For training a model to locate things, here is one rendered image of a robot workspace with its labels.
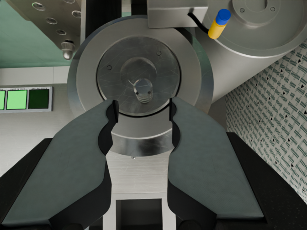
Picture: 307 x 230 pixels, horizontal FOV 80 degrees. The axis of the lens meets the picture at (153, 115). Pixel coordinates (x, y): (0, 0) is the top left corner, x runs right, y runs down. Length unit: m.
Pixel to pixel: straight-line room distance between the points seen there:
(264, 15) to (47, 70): 3.38
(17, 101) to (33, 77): 2.96
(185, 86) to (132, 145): 0.07
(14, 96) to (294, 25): 0.61
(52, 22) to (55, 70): 2.92
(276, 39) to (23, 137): 0.58
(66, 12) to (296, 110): 0.45
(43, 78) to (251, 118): 3.32
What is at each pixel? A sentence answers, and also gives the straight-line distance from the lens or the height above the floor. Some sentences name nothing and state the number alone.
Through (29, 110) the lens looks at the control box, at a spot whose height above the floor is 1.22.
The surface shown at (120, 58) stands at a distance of 0.18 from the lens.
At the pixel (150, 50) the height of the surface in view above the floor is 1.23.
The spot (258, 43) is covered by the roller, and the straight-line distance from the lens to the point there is 0.22.
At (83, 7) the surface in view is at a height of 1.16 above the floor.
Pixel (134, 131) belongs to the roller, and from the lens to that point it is 0.16.
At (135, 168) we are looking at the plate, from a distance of 0.50.
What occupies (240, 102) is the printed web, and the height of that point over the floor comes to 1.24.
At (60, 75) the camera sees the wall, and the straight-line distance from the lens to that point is 3.37.
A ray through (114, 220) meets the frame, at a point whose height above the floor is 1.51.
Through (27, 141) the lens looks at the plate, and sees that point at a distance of 0.60.
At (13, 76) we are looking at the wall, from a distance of 3.77.
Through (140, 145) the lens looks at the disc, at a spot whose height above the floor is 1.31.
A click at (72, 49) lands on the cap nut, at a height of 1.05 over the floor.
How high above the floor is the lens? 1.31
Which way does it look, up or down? 8 degrees down
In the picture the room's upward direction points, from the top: 178 degrees clockwise
